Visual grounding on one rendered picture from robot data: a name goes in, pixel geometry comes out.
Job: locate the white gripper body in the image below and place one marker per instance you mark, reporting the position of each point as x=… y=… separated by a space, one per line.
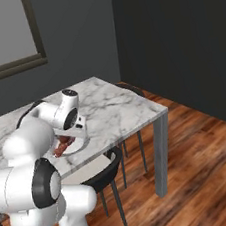
x=73 y=133

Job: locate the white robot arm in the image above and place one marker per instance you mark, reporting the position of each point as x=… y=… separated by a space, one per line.
x=25 y=146

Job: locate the white round plate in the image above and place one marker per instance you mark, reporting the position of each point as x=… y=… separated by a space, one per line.
x=79 y=146

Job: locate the red brown meat piece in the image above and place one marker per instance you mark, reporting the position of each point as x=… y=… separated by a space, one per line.
x=62 y=147

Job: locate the black chair with white seat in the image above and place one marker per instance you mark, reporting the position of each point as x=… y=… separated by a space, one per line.
x=103 y=176

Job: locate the grey table leg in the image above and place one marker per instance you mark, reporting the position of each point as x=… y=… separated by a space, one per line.
x=161 y=155

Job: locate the dark framed window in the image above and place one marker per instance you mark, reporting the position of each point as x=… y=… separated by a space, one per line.
x=3 y=28

